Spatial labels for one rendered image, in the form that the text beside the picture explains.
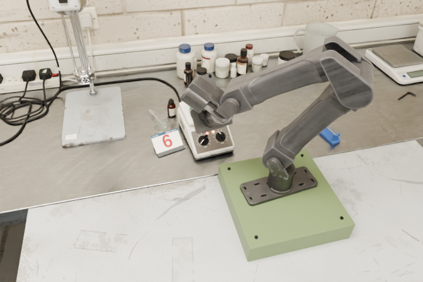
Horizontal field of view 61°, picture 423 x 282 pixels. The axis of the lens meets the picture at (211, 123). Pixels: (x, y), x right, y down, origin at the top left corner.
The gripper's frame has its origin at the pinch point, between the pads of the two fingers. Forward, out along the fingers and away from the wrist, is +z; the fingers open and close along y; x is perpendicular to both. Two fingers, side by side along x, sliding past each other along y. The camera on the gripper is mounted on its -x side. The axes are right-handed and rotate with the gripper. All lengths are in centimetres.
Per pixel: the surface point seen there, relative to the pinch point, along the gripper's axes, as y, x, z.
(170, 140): 9.6, 2.5, 12.9
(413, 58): -101, -2, 26
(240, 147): -10.9, 11.2, 9.2
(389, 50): -96, -9, 32
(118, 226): 30.4, 20.2, -4.5
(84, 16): 25, -50, 34
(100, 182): 32.7, 8.6, 7.4
